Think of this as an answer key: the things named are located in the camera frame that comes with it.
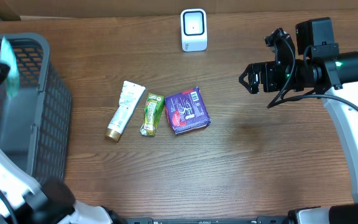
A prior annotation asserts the teal snack packet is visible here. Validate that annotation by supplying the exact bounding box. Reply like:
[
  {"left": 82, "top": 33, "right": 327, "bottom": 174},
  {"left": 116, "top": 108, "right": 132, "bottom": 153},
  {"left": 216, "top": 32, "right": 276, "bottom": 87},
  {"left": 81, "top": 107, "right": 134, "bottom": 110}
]
[{"left": 0, "top": 36, "right": 20, "bottom": 98}]

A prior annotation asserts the purple snack packet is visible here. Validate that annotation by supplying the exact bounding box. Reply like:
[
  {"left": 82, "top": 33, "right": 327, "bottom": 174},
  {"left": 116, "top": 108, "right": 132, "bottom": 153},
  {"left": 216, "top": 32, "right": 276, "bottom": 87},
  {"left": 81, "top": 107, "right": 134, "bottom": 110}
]
[{"left": 165, "top": 86, "right": 211, "bottom": 135}]

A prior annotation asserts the green yellow snack pouch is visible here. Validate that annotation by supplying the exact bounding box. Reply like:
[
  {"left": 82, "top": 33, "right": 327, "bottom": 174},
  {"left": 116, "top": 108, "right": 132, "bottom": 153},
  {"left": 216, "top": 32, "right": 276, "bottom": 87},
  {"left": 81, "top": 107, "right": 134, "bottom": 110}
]
[{"left": 140, "top": 93, "right": 165, "bottom": 136}]

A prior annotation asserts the white tube with gold cap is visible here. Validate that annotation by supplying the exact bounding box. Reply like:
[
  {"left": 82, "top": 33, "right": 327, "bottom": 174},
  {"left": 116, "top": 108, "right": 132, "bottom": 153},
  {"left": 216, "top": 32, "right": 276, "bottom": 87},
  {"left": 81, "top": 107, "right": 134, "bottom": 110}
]
[{"left": 106, "top": 81, "right": 145, "bottom": 142}]

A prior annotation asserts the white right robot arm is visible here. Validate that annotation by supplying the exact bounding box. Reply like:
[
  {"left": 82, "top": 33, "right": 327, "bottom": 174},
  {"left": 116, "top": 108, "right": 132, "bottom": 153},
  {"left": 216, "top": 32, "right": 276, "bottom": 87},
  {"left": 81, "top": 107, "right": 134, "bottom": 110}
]
[{"left": 239, "top": 17, "right": 358, "bottom": 223}]

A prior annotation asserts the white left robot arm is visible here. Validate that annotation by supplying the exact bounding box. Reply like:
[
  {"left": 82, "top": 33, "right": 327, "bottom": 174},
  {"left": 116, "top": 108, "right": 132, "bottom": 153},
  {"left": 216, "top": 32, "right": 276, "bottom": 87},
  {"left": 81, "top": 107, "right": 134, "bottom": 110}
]
[{"left": 0, "top": 149, "right": 125, "bottom": 224}]

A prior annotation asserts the white barcode scanner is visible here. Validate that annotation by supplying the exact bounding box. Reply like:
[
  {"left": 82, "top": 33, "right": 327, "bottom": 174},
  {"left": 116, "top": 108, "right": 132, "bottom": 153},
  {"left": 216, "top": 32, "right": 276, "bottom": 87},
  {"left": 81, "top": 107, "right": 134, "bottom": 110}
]
[{"left": 180, "top": 8, "right": 208, "bottom": 52}]

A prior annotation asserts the grey plastic mesh basket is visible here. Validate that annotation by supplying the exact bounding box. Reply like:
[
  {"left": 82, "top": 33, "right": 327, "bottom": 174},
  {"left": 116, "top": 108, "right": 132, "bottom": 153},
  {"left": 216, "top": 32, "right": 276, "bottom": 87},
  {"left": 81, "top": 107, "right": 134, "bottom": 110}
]
[{"left": 0, "top": 33, "right": 73, "bottom": 184}]

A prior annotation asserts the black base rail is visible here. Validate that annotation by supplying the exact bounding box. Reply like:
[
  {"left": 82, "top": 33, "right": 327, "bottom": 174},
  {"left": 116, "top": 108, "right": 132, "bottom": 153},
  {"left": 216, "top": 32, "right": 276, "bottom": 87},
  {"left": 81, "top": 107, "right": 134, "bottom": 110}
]
[{"left": 104, "top": 206, "right": 358, "bottom": 224}]

